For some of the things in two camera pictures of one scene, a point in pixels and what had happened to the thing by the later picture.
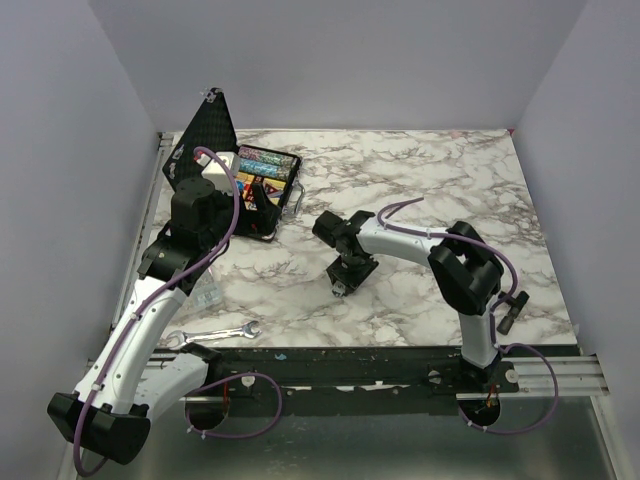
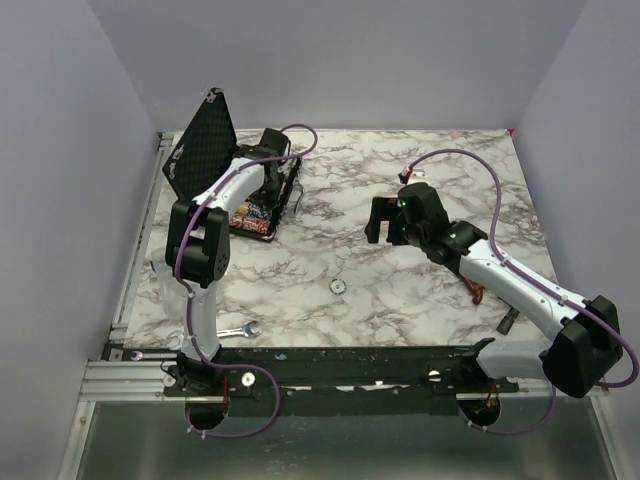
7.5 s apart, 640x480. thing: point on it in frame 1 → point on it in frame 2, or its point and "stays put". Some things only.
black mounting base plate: x=331 y=381 stays put
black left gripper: x=267 y=211 → x=277 y=192
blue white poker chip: x=338 y=289 stays put
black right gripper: x=350 y=281 → x=383 y=209
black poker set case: x=265 y=177 stays put
